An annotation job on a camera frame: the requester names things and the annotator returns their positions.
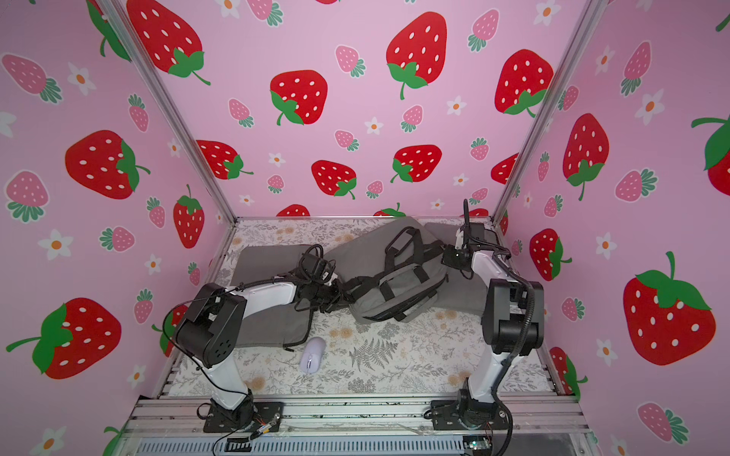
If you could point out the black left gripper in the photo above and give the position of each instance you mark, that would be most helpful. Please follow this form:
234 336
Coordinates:
337 296

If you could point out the lilac computer mouse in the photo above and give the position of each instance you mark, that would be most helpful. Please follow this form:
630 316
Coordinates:
312 355

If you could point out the grey backpack with black straps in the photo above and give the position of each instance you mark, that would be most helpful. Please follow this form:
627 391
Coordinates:
392 272

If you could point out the aluminium frame post left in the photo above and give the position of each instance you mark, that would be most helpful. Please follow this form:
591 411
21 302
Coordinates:
117 16

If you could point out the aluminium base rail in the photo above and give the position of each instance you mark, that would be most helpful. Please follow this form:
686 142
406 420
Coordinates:
370 424

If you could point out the aluminium frame post right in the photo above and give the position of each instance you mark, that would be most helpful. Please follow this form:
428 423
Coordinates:
585 28

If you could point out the grey laptop sleeve bag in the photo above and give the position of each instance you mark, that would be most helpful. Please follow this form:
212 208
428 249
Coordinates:
458 293

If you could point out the aluminium frame post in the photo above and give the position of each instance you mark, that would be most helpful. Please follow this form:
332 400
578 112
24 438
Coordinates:
585 28
117 16

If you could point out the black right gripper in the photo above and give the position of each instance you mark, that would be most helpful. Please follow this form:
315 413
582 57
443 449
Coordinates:
450 256

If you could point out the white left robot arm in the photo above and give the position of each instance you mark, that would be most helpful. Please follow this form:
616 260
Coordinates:
210 329

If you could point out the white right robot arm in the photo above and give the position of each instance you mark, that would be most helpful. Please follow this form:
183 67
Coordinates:
510 328

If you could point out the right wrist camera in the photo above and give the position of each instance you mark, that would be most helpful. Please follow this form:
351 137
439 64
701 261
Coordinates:
477 236

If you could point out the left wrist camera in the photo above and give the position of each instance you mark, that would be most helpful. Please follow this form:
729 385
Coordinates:
312 267

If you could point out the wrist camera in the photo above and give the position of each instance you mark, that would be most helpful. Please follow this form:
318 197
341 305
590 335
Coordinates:
312 267
477 236

